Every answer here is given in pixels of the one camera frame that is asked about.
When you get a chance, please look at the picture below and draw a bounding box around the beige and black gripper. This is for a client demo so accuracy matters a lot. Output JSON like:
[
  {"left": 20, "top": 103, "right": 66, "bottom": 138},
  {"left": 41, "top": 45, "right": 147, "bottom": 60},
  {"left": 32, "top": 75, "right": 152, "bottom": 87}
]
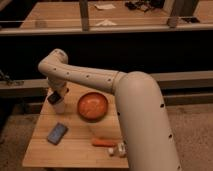
[{"left": 47, "top": 79, "right": 69, "bottom": 105}]

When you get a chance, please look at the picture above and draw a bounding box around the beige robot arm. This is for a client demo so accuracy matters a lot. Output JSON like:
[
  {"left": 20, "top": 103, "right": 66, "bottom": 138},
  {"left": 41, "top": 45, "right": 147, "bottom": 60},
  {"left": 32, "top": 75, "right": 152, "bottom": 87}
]
[{"left": 38, "top": 49, "right": 182, "bottom": 171}]

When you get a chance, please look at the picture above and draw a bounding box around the white ceramic cup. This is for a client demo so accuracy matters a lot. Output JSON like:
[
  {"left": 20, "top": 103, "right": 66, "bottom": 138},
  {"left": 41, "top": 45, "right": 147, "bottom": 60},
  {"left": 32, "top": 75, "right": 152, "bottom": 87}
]
[{"left": 54, "top": 100, "right": 65, "bottom": 114}]

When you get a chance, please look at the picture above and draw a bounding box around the small white eraser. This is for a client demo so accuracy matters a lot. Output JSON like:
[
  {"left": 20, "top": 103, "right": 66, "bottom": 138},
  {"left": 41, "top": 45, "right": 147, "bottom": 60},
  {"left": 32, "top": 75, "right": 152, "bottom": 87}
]
[{"left": 108, "top": 148, "right": 115, "bottom": 156}]

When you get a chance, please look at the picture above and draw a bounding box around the orange bowl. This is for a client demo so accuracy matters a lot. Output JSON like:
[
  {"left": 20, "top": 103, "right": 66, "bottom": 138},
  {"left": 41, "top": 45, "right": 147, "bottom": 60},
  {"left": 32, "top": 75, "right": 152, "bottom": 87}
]
[{"left": 77, "top": 92, "right": 108, "bottom": 122}]

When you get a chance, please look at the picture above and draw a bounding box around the blue smartphone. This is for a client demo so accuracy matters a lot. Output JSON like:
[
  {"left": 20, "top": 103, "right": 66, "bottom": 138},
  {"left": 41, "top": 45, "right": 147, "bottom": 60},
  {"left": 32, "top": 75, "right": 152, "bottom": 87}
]
[{"left": 47, "top": 123, "right": 68, "bottom": 145}]

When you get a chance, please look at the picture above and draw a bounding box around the orange carrot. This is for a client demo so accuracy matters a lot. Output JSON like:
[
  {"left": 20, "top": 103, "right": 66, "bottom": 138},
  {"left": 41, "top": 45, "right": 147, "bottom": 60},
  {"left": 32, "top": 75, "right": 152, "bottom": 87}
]
[{"left": 91, "top": 138, "right": 117, "bottom": 147}]

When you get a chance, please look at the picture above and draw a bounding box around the folded white paper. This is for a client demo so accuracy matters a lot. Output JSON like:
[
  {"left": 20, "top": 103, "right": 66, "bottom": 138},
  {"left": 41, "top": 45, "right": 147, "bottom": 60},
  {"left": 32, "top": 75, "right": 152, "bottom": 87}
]
[{"left": 95, "top": 19, "right": 117, "bottom": 26}]

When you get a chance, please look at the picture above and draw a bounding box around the white paper sheet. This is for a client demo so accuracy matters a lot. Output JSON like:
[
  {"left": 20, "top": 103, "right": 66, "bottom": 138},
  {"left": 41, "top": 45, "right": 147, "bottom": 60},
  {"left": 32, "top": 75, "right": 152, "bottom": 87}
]
[{"left": 94, "top": 4, "right": 116, "bottom": 10}]

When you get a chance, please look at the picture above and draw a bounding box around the grey metal post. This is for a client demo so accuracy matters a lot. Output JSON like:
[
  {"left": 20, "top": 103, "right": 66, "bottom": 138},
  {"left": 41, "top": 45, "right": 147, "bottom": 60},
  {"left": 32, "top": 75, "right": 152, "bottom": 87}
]
[
  {"left": 167, "top": 0, "right": 199, "bottom": 28},
  {"left": 79, "top": 0, "right": 89, "bottom": 31}
]

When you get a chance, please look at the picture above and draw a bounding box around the black cable clutter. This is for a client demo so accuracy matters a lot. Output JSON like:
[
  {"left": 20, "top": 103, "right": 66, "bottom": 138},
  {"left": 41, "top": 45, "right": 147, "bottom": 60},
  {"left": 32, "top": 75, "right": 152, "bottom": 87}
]
[{"left": 125, "top": 0, "right": 165, "bottom": 13}]

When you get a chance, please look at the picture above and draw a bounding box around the grey metal post right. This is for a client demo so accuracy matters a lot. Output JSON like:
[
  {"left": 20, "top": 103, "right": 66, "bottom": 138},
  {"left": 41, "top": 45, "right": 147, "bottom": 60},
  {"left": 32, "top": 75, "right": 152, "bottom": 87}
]
[{"left": 167, "top": 0, "right": 199, "bottom": 28}]

